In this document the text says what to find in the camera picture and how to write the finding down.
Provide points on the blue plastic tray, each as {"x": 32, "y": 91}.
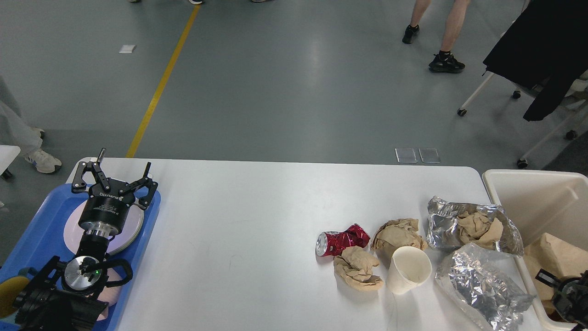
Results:
{"x": 43, "y": 239}

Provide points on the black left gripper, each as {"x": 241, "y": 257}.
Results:
{"x": 105, "y": 215}

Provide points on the white paper cup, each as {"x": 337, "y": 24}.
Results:
{"x": 409, "y": 267}

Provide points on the beige plastic bin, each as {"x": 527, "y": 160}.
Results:
{"x": 541, "y": 202}

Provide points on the pink plate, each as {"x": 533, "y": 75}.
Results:
{"x": 72, "y": 232}

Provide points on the pink mug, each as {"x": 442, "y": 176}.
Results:
{"x": 109, "y": 294}

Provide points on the crumpled brown paper ball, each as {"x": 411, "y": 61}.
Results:
{"x": 395, "y": 234}

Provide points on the crushed red soda can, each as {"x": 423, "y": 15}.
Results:
{"x": 333, "y": 243}

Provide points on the foil wrapper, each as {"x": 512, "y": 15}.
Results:
{"x": 470, "y": 277}
{"x": 443, "y": 232}

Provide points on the teal and yellow mug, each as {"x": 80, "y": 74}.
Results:
{"x": 10, "y": 289}

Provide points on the crumpled paper in foil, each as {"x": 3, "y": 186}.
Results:
{"x": 477, "y": 228}

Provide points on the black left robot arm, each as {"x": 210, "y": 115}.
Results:
{"x": 74, "y": 265}

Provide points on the white side table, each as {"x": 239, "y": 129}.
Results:
{"x": 7, "y": 154}

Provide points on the crumpled tan napkin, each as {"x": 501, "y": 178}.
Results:
{"x": 355, "y": 266}

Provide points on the person in grey trousers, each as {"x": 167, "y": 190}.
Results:
{"x": 16, "y": 131}

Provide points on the person with black sneakers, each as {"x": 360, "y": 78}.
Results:
{"x": 444, "y": 61}

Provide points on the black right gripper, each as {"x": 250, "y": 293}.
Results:
{"x": 570, "y": 298}

